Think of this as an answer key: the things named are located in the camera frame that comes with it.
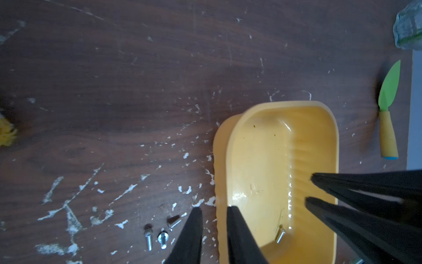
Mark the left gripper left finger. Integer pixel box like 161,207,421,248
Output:
164,207,203,264

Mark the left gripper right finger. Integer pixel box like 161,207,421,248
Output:
226,206,268,264

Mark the green trowel yellow handle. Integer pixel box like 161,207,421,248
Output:
378,60,401,160

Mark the yellow plastic storage box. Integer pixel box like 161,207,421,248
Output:
213,101,339,264

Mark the glass vase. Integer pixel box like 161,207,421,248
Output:
393,1,422,51

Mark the silver screw on table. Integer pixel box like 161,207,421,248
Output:
144,224,153,251

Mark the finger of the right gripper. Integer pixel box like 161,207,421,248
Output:
311,170,422,228
305,197,422,264

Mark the white cotton work glove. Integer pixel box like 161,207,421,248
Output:
0,114,18,146

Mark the silver metal screw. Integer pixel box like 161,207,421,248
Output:
275,226,286,244

